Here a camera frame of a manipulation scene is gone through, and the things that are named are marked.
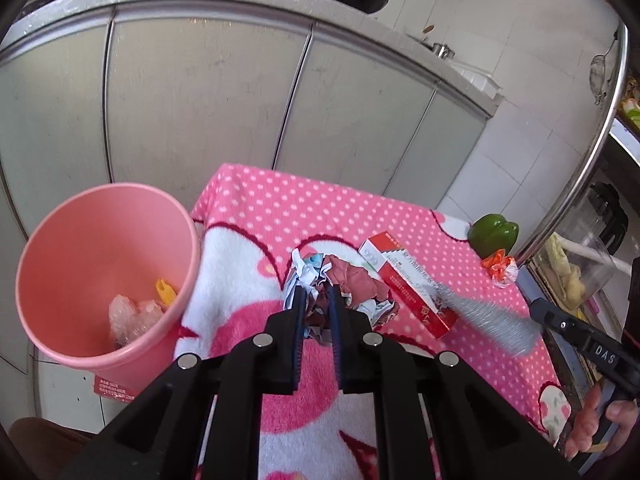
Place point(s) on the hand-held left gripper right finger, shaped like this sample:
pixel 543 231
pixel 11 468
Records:
pixel 335 330

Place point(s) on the yellow plastic piece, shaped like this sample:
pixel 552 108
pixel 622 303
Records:
pixel 167 292

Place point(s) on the pale leafy vegetable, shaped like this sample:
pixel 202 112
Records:
pixel 565 270

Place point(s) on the silver foil wrapper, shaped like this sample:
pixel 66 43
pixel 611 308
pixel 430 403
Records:
pixel 490 320

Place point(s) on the orange and white wrapper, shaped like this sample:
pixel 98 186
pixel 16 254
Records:
pixel 500 267

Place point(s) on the curved steel rail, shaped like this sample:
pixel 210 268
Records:
pixel 595 135

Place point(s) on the colourful wrapper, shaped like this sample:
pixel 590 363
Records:
pixel 350 275

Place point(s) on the metal strainer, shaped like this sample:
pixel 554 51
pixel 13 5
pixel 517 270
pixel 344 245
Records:
pixel 600 77

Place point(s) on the person's right hand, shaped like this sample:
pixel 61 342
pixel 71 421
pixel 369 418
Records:
pixel 585 425

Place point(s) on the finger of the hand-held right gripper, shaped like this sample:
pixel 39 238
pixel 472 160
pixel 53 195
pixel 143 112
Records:
pixel 552 317

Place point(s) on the clear bubble wrap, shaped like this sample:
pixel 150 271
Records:
pixel 130 317

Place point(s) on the red and white carton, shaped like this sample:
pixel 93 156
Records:
pixel 400 280

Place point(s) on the person's brown trouser leg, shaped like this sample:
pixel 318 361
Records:
pixel 45 445

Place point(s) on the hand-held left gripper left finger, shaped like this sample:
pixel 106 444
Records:
pixel 299 320

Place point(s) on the pink plastic bucket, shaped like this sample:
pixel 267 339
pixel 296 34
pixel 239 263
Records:
pixel 100 240

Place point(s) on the green bell pepper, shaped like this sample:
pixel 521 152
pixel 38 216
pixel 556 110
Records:
pixel 492 235

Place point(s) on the pink polka-dot blanket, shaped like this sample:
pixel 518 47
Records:
pixel 300 195

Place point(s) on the row of grey cabinet doors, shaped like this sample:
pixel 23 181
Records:
pixel 200 85

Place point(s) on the steel cup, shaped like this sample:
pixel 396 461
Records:
pixel 442 51

